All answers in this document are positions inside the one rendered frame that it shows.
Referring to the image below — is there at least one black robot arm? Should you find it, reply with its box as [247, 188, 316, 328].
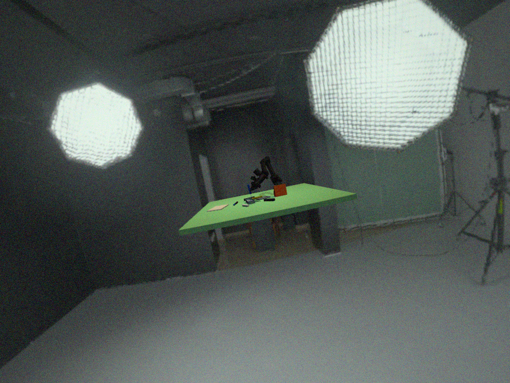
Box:
[251, 156, 282, 185]

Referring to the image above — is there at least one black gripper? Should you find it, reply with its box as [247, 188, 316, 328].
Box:
[250, 177, 263, 191]

